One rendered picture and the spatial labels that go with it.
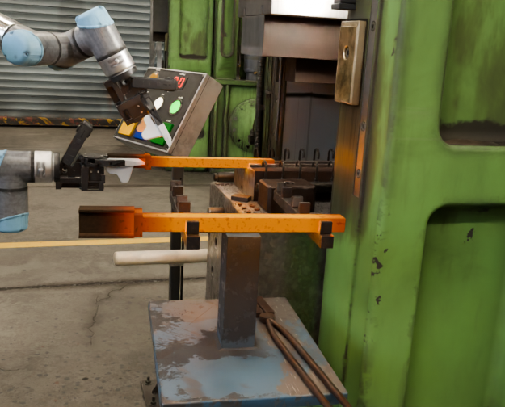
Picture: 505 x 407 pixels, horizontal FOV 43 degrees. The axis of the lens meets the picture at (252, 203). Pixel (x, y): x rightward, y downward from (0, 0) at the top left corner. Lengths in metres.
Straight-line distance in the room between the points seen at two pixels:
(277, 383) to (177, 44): 5.52
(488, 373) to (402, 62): 0.78
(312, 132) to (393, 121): 0.68
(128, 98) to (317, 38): 0.48
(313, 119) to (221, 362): 0.96
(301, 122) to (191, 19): 4.68
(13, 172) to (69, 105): 7.96
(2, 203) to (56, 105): 7.95
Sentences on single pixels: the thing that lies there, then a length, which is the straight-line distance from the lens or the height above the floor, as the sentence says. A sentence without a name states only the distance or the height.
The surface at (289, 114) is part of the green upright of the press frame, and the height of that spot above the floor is 1.11.
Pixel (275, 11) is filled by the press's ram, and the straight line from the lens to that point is 1.51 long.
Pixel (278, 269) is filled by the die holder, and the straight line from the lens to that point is 1.52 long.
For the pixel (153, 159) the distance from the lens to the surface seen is 1.59.
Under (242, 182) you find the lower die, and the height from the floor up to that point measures 0.94.
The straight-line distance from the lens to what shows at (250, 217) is 0.99.
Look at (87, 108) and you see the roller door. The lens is 9.53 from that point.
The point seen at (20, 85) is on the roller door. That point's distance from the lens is 9.50.
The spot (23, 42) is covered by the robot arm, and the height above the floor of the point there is 1.27.
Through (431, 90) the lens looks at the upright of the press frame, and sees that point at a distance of 1.28.
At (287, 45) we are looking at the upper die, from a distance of 1.58.
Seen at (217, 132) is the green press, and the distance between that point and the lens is 6.47.
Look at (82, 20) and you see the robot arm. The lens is 1.54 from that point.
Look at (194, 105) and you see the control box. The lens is 2.02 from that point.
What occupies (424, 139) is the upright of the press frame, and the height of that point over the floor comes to 1.14.
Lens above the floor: 1.30
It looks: 14 degrees down
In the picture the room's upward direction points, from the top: 3 degrees clockwise
